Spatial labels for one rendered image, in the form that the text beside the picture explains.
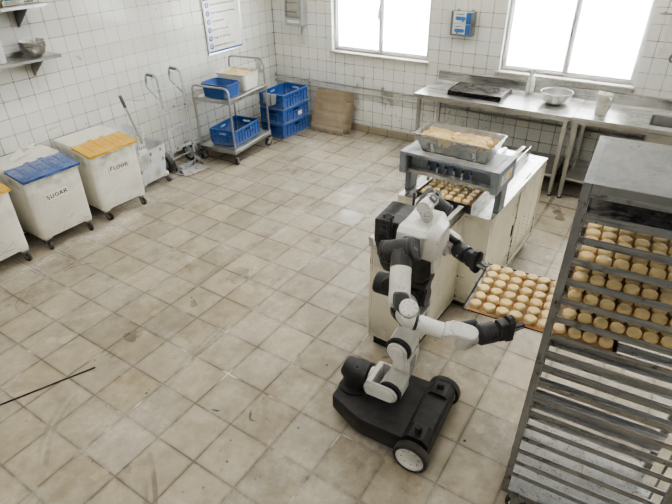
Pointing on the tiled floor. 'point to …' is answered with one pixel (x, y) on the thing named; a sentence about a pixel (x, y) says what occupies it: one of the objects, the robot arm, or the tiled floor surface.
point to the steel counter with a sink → (584, 114)
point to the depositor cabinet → (515, 233)
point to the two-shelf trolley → (231, 116)
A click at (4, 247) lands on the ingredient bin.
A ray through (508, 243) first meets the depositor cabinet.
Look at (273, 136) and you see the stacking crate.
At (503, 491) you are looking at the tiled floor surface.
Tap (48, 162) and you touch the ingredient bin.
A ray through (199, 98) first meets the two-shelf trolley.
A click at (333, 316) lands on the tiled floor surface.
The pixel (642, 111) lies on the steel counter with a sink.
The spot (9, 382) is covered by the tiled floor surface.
